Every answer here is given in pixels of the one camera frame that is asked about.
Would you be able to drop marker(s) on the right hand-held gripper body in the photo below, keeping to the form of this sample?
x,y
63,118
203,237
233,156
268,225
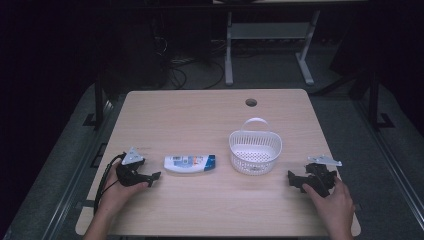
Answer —
x,y
320,181

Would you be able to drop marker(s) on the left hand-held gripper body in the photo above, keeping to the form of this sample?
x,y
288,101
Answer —
x,y
129,175

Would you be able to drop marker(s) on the white tube with blue cap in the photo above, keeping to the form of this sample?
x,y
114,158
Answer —
x,y
186,164

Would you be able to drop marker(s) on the white plastic basket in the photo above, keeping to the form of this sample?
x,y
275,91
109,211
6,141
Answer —
x,y
255,150

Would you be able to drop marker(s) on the person's left hand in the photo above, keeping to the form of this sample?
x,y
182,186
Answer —
x,y
115,195

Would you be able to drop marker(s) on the person's right hand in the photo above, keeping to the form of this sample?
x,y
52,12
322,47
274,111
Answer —
x,y
336,208

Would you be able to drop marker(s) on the black metal stand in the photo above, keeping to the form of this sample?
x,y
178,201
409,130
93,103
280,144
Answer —
x,y
99,103
374,100

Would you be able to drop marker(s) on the grey metal desk frame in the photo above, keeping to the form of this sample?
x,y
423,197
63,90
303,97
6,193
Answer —
x,y
266,30

